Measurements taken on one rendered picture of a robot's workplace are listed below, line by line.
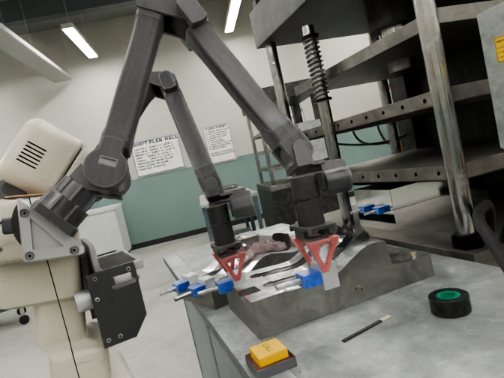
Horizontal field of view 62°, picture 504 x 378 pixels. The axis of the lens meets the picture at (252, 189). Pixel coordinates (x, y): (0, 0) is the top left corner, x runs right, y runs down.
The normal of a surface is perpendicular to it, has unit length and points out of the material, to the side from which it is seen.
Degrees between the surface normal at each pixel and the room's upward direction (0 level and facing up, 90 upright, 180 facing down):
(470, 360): 0
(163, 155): 90
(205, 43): 82
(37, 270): 90
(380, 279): 90
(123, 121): 73
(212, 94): 90
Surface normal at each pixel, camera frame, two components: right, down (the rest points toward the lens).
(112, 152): 0.20, -0.23
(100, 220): 0.13, 0.04
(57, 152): 0.44, -0.04
